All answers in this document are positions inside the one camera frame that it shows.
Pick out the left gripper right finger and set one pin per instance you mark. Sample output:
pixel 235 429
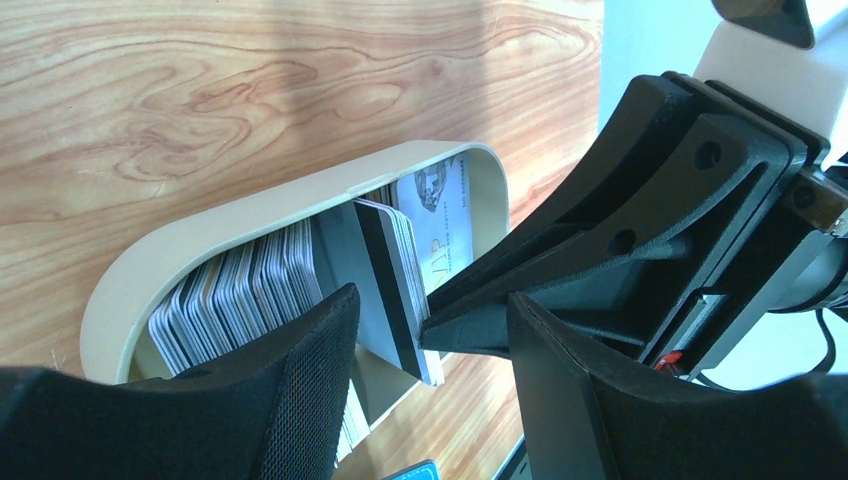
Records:
pixel 590 412

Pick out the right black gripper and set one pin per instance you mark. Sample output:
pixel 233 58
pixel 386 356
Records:
pixel 695 217

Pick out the stack of credit cards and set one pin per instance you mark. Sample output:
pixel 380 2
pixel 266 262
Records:
pixel 253 290

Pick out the blue leather card holder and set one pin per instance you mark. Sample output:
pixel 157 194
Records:
pixel 424 470

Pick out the credit card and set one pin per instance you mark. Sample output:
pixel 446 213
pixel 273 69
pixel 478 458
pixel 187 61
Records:
pixel 385 269

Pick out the beige oval card tray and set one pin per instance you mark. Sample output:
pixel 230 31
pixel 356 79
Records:
pixel 454 195

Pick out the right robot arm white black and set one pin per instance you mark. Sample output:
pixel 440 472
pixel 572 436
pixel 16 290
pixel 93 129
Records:
pixel 696 211

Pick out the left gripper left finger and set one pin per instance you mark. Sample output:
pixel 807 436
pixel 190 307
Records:
pixel 271 409

